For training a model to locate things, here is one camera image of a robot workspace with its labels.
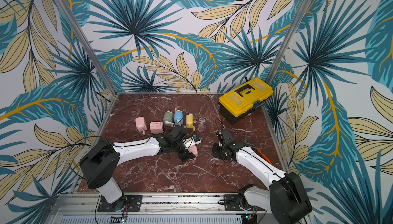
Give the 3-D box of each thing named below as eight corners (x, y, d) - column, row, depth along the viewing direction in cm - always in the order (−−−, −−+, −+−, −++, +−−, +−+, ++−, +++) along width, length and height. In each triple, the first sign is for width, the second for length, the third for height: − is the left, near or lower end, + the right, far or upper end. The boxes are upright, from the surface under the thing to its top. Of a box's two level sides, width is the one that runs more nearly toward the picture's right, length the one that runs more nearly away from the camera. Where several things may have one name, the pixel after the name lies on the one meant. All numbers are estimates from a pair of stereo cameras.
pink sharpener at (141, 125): (140, 135, 98) (137, 130, 93) (137, 123, 104) (134, 117, 99) (148, 133, 99) (145, 127, 94) (145, 121, 105) (142, 115, 100)
